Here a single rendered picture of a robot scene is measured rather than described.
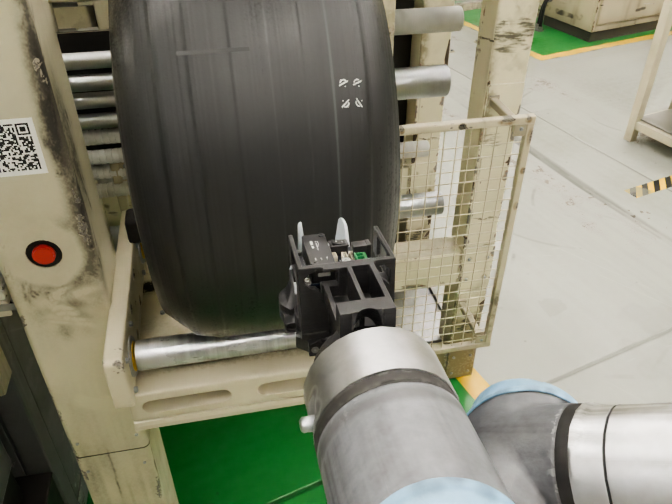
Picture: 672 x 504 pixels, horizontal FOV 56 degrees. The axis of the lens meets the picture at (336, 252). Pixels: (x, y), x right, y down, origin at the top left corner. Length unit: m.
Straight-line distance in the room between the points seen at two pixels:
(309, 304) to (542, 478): 0.19
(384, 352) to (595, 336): 2.09
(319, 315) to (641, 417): 0.22
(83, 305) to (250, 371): 0.26
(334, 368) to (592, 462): 0.18
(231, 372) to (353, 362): 0.62
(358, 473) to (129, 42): 0.50
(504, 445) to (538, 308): 2.03
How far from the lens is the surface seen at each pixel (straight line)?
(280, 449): 1.96
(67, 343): 1.05
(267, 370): 0.97
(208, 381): 0.97
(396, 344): 0.38
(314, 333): 0.47
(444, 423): 0.34
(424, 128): 1.37
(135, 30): 0.68
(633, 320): 2.57
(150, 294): 1.24
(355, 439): 0.34
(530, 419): 0.48
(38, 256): 0.94
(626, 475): 0.44
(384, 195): 0.70
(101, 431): 1.20
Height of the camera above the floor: 1.57
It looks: 36 degrees down
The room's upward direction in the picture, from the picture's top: straight up
